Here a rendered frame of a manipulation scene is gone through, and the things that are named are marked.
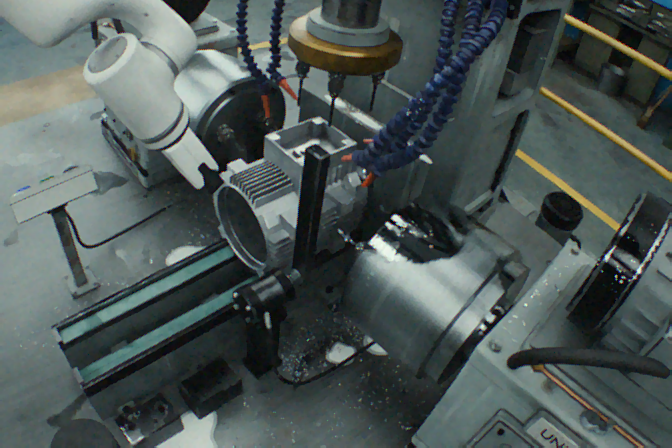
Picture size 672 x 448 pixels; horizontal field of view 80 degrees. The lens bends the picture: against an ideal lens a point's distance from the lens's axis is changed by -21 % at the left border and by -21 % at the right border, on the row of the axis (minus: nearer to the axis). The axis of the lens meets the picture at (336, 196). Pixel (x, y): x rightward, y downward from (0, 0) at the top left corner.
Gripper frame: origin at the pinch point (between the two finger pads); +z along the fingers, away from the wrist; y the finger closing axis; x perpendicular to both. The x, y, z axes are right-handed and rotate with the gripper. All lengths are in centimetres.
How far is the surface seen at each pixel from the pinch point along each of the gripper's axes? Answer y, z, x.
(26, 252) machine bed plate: -35, 8, -43
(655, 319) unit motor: 64, -14, 18
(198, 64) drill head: -27.0, 0.6, 15.1
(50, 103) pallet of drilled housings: -225, 89, -34
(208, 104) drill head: -15.3, 0.8, 9.9
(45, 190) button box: -16.8, -11.7, -23.0
